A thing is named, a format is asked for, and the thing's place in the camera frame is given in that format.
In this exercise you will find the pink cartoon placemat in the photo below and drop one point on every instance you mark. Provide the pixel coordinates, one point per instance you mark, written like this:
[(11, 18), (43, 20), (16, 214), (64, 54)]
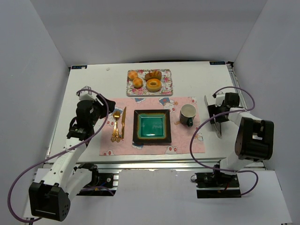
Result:
[(182, 135)]

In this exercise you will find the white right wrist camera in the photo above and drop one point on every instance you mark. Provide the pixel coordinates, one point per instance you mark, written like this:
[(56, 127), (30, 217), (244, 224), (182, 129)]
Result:
[(219, 98)]

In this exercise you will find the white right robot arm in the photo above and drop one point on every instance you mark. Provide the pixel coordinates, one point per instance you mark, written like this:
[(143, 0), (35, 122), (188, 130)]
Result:
[(254, 141)]

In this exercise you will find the blue label sticker right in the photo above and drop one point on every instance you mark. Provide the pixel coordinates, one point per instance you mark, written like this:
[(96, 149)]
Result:
[(217, 63)]

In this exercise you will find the dark brown bread roll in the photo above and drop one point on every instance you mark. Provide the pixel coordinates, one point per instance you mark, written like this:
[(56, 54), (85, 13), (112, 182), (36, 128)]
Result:
[(153, 75)]

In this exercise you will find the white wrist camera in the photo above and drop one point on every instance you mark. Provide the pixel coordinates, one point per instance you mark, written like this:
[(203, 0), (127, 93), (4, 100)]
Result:
[(85, 94), (219, 98)]

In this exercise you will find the golden ring donut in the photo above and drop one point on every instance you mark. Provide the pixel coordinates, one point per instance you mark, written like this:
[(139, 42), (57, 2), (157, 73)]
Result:
[(153, 85)]

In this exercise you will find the round bun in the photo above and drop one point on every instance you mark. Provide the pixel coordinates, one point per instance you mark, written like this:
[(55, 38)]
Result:
[(132, 75), (137, 82)]

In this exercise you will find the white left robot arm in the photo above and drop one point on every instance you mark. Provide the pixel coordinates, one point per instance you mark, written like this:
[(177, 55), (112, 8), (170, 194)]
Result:
[(51, 197)]

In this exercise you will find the blue label sticker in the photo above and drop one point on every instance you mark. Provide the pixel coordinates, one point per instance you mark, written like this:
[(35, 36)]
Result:
[(217, 63), (79, 67)]

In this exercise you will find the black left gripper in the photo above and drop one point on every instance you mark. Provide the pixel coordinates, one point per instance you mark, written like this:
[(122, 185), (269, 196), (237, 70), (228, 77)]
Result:
[(106, 106)]

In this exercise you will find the gold knife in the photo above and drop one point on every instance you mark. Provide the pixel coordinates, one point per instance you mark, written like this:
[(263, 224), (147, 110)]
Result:
[(123, 123)]

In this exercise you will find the dark green mug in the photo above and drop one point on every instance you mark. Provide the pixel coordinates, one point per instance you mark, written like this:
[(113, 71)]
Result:
[(187, 115)]

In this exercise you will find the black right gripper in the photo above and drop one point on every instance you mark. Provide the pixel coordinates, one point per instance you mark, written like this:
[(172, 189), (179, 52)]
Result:
[(213, 113)]

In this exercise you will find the blue label sticker left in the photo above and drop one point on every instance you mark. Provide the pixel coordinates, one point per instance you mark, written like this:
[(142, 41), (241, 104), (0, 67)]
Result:
[(79, 67)]

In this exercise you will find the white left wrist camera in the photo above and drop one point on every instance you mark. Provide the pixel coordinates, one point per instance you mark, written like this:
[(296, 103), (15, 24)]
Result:
[(85, 94)]

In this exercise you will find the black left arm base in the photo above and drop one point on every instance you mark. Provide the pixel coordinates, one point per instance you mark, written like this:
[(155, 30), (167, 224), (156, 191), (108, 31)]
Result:
[(101, 183)]

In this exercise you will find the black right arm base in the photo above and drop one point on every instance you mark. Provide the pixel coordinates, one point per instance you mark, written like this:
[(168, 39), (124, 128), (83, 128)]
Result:
[(216, 185)]

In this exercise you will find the black teal square plate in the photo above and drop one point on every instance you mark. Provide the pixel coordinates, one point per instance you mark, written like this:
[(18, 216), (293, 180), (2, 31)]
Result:
[(152, 127)]

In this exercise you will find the round bun lower left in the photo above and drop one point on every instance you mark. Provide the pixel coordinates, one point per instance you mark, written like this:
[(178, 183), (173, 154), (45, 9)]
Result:
[(137, 82)]

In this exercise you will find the floral rectangular tray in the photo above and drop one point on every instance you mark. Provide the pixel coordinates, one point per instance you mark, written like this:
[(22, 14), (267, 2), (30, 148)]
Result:
[(166, 81)]

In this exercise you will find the gold fork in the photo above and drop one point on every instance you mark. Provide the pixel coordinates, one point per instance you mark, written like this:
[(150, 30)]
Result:
[(115, 136)]

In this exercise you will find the round bun upper left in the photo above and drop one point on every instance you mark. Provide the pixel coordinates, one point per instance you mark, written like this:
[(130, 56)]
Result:
[(132, 75)]

